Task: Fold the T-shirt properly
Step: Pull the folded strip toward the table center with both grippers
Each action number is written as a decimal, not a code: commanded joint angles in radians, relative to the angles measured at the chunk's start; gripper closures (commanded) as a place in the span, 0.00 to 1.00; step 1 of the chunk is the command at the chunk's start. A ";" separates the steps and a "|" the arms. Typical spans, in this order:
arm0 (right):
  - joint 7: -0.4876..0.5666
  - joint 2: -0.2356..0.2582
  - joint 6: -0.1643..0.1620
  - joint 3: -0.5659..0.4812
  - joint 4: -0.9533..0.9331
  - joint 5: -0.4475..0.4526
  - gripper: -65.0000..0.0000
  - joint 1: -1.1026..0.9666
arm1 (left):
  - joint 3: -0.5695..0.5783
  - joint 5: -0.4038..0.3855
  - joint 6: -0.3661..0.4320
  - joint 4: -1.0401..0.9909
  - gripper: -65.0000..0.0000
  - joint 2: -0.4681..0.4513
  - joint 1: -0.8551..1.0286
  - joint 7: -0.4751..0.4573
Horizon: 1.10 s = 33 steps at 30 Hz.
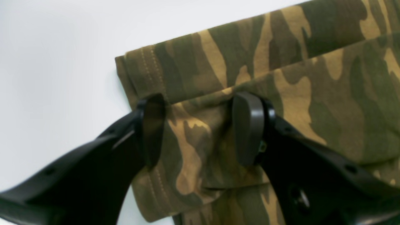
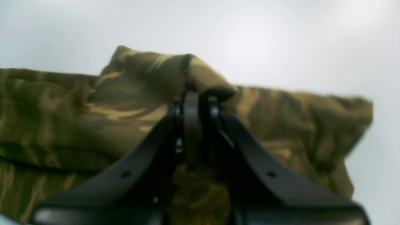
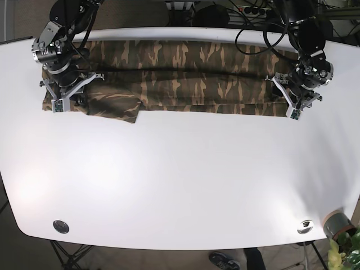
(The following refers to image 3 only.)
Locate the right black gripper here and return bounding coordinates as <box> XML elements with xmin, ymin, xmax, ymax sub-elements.
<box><xmin>39</xmin><ymin>66</ymin><xmax>106</xmax><ymax>113</ymax></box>

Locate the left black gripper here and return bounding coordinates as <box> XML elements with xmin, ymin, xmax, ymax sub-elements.
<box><xmin>265</xmin><ymin>60</ymin><xmax>334</xmax><ymax>120</ymax></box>

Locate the camouflage pattern T-shirt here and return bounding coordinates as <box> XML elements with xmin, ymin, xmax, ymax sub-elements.
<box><xmin>42</xmin><ymin>39</ymin><xmax>300</xmax><ymax>124</ymax></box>

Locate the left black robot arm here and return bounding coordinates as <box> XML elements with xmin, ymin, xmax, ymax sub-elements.
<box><xmin>253</xmin><ymin>1</ymin><xmax>334</xmax><ymax>120</ymax></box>

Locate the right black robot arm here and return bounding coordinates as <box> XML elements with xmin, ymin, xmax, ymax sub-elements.
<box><xmin>31</xmin><ymin>1</ymin><xmax>104</xmax><ymax>113</ymax></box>

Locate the right silver table grommet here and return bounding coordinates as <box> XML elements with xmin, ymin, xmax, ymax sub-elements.
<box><xmin>297</xmin><ymin>220</ymin><xmax>314</xmax><ymax>235</ymax></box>

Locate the silver table grommet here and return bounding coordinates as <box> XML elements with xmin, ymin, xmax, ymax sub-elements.
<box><xmin>53</xmin><ymin>220</ymin><xmax>70</xmax><ymax>234</ymax></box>
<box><xmin>297</xmin><ymin>220</ymin><xmax>314</xmax><ymax>235</ymax></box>

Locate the grey plant pot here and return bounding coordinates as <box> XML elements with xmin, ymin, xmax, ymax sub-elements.
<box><xmin>322</xmin><ymin>210</ymin><xmax>357</xmax><ymax>240</ymax></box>

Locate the left silver table grommet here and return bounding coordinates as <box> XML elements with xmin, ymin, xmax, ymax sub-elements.
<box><xmin>53</xmin><ymin>220</ymin><xmax>70</xmax><ymax>234</ymax></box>

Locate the green potted plant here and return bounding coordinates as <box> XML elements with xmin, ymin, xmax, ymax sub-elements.
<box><xmin>328</xmin><ymin>228</ymin><xmax>359</xmax><ymax>270</ymax></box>

